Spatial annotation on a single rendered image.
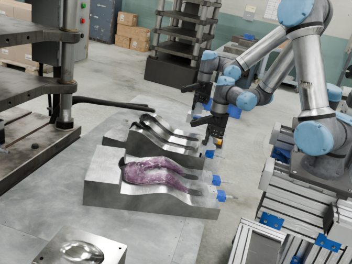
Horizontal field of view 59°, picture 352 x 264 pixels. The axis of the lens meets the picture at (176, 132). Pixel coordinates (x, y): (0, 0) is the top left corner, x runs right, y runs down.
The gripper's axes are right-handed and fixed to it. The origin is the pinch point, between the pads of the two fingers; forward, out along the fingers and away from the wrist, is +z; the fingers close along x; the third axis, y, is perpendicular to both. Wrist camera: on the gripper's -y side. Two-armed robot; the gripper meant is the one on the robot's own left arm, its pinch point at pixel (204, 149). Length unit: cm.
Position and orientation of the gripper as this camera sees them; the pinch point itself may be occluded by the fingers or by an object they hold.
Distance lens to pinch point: 146.5
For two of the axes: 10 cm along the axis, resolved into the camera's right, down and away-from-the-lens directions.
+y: 9.5, 2.6, -1.4
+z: -1.8, 8.9, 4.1
